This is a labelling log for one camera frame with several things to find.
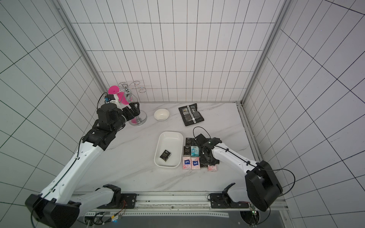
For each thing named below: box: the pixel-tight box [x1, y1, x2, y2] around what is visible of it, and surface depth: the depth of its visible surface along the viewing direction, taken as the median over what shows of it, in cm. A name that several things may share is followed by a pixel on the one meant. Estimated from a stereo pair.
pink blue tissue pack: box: [182, 156, 193, 170], surface depth 85 cm
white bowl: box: [153, 108, 170, 122], surface depth 109 cm
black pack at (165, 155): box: [159, 149, 172, 162], surface depth 89 cm
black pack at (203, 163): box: [199, 159, 209, 168], surface depth 85 cm
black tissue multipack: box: [178, 103, 205, 127], surface depth 112 cm
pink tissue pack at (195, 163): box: [191, 156, 201, 170], surface depth 86 cm
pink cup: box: [107, 85, 130, 105], surface depth 89 cm
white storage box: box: [153, 131, 184, 169], surface depth 91 cm
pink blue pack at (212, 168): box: [207, 164, 218, 172], surface depth 83 cm
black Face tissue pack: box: [185, 137, 193, 146], surface depth 96 cm
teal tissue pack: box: [190, 145, 200, 157], surface depth 91 cm
